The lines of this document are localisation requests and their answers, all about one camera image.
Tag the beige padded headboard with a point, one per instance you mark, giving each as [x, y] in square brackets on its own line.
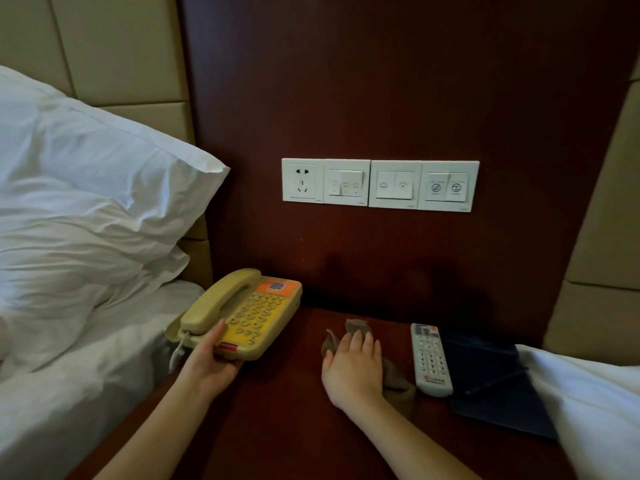
[605, 269]

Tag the person's left hand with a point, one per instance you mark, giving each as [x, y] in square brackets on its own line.
[207, 369]

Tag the person's right hand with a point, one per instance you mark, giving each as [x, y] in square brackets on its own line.
[352, 374]

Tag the white bed cover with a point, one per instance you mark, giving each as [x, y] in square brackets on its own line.
[595, 409]

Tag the person's left forearm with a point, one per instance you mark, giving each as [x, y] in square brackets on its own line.
[160, 434]

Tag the white bed sheet mattress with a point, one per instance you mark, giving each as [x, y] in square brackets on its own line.
[75, 384]

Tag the white remote control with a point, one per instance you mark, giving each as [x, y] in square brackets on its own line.
[431, 359]

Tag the white socket and switch panel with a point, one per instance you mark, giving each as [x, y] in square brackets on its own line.
[302, 180]

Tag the white four-button switch panel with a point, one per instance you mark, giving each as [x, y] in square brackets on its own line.
[425, 185]

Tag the smooth white pillow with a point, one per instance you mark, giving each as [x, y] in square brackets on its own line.
[90, 154]

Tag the person's right forearm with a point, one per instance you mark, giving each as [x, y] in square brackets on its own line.
[410, 444]

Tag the brown cleaning cloth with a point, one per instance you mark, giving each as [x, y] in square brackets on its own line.
[400, 389]

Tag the dark wooden nightstand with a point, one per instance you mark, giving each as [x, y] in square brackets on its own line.
[285, 424]

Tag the crumpled white pillow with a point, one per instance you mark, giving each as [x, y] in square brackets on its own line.
[60, 284]

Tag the dark blue scribbled pouch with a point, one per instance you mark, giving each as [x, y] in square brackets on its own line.
[500, 409]

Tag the black pen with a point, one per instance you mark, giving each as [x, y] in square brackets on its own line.
[495, 382]

